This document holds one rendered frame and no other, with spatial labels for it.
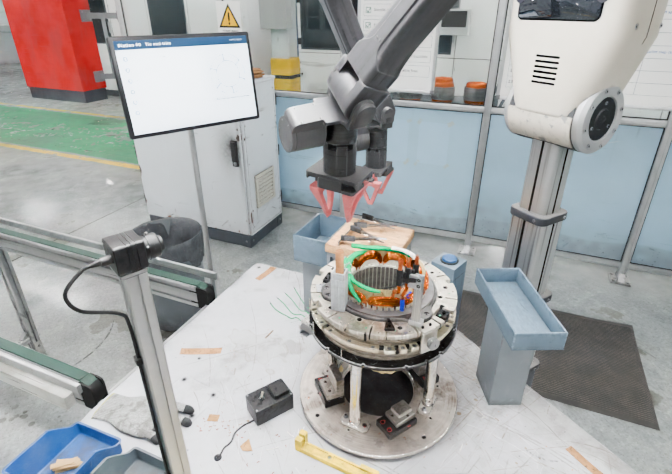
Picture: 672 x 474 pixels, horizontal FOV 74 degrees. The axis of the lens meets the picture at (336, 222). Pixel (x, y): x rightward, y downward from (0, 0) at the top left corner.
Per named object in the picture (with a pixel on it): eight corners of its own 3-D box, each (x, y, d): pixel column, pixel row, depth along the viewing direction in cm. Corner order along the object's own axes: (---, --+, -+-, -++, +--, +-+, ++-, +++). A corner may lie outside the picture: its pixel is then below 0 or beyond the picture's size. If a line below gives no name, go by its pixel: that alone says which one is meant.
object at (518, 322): (539, 431, 101) (568, 333, 89) (492, 432, 101) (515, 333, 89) (500, 354, 124) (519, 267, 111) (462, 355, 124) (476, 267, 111)
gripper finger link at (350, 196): (351, 233, 78) (353, 186, 73) (316, 223, 81) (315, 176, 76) (367, 216, 83) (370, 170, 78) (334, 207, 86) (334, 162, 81)
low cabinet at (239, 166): (287, 221, 378) (279, 75, 325) (251, 251, 332) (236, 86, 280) (191, 202, 414) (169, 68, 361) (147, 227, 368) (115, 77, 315)
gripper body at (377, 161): (358, 176, 120) (358, 150, 116) (371, 165, 128) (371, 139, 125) (380, 179, 117) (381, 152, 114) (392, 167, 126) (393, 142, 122)
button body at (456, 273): (444, 345, 127) (454, 270, 116) (423, 334, 131) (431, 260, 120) (456, 333, 132) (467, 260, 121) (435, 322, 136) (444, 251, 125)
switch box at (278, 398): (246, 408, 107) (244, 392, 105) (282, 391, 112) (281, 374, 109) (257, 427, 102) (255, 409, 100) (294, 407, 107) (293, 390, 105)
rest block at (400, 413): (384, 415, 101) (385, 408, 100) (402, 404, 104) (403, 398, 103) (396, 428, 98) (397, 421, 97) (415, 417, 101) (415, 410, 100)
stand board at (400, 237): (324, 251, 123) (324, 244, 122) (351, 224, 139) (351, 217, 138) (393, 267, 116) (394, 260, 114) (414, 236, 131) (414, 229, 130)
